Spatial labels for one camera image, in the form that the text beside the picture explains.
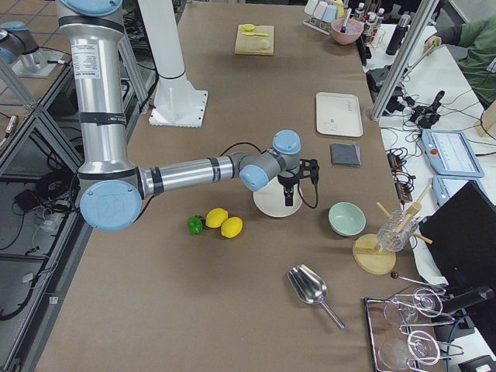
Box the lemon slices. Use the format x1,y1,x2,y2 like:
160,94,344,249
239,23,255,32

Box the aluminium frame post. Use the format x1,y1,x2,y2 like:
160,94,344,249
370,0,439,122

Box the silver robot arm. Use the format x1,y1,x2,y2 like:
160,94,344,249
57,1,319,231

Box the black monitor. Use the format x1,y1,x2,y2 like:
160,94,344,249
420,181,495,290

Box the crystal glass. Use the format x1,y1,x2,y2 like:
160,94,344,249
377,210,419,253

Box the green lime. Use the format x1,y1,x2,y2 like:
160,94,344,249
187,215,205,235

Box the yellow plastic knife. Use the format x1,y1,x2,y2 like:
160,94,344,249
241,31,269,37

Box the person in green jacket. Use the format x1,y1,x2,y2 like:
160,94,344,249
424,15,496,109

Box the cream round plate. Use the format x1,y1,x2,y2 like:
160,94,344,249
253,178,302,218

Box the metal glass rack tray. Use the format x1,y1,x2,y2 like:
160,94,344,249
363,287,464,371

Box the pink ice bowl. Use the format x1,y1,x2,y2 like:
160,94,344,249
330,19,363,45

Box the pink plastic cup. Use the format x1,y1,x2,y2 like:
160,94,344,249
313,1,328,20

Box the wooden glass stand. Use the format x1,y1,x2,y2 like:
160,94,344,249
353,184,432,274

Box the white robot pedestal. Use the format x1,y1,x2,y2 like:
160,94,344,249
139,0,208,128

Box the grey folded cloth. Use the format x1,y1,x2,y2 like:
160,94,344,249
330,143,361,167

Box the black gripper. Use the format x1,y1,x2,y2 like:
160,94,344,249
277,159,319,206

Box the mint green bowl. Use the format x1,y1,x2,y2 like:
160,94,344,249
328,201,366,237

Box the blue teach pendant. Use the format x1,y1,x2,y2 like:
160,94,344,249
432,175,485,207
421,129,484,178

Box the blue plastic cup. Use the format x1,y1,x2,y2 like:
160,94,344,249
322,4,337,23

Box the white plastic cup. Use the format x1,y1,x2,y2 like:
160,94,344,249
304,0,319,16

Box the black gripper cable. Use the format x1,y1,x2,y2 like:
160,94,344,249
296,176,319,209

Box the black bottle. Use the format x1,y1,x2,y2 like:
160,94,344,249
385,14,411,56

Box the wooden cutting board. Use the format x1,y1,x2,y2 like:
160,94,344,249
234,25,274,56

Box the cream rectangular tray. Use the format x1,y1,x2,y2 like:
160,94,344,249
315,92,363,138

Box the metal scoop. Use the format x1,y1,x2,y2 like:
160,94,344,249
288,263,345,329

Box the white bun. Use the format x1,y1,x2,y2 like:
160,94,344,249
259,40,270,50

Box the yellow plastic cup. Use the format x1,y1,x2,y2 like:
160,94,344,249
334,0,346,19

